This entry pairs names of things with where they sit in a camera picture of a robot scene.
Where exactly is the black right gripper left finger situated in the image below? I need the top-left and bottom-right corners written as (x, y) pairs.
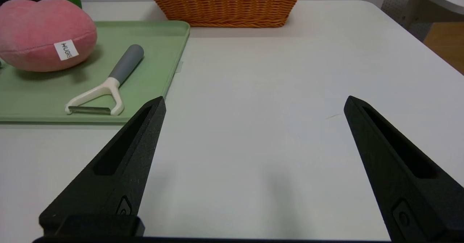
top-left (38, 96), bottom-right (167, 238)

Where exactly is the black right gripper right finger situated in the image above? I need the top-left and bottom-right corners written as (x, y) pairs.
top-left (344, 95), bottom-right (464, 242)

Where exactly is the grey handled white peeler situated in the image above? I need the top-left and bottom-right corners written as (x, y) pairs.
top-left (65, 44), bottom-right (145, 116)

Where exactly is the orange wicker basket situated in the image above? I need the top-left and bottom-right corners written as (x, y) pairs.
top-left (138, 0), bottom-right (312, 28)

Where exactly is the light green plastic tray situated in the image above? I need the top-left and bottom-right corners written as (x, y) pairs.
top-left (0, 20), bottom-right (191, 123)

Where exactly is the pink plush peach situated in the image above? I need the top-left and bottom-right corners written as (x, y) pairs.
top-left (0, 0), bottom-right (98, 72)

